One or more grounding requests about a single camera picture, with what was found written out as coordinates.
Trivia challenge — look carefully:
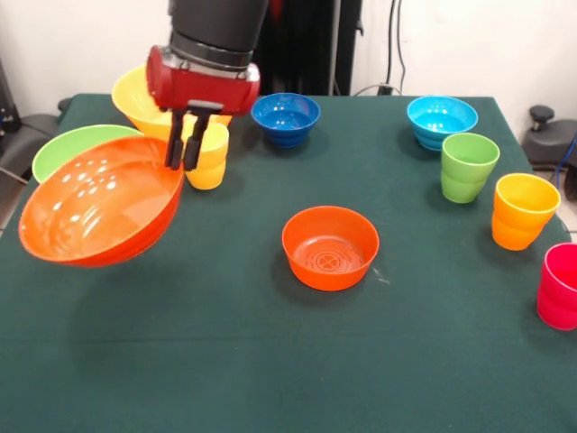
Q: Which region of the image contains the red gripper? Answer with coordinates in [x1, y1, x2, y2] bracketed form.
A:
[145, 44, 261, 172]

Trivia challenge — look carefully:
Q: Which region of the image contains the large shallow orange bowl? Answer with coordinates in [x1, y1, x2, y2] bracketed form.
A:
[17, 136, 186, 269]

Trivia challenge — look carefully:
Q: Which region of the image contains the small orange bowl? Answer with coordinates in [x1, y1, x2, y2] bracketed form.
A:
[281, 206, 380, 292]

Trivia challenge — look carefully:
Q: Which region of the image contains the yellow cup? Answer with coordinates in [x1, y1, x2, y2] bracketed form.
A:
[182, 122, 230, 190]

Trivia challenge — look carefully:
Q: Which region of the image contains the large yellow bowl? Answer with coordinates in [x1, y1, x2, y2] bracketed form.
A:
[111, 64, 234, 142]

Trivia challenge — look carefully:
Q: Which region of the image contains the dark blue bowl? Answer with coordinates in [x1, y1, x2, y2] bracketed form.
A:
[250, 92, 322, 149]

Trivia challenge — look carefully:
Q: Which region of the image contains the green bowl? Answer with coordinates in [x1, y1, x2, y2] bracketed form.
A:
[32, 124, 145, 185]

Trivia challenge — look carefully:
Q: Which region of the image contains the grey base foot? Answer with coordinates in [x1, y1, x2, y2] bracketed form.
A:
[521, 105, 577, 171]
[0, 97, 74, 182]

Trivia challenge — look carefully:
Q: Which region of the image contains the dark green tablecloth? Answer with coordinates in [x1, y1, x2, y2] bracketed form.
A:
[0, 93, 577, 433]

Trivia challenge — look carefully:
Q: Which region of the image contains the light blue bowl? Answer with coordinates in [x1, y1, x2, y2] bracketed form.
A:
[406, 95, 480, 152]

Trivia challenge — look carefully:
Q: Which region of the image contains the green cup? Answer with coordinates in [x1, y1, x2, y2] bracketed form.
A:
[440, 132, 501, 205]

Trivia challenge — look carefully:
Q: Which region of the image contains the orange cup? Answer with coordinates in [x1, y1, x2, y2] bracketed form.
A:
[490, 172, 562, 252]

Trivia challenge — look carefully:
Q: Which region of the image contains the pink cup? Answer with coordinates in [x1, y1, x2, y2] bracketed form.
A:
[536, 242, 577, 332]

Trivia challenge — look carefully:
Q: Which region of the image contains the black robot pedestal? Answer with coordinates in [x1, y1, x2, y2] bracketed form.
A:
[256, 0, 366, 97]

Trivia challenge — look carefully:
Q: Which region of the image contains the blue cable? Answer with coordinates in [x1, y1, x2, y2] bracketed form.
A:
[554, 134, 577, 186]

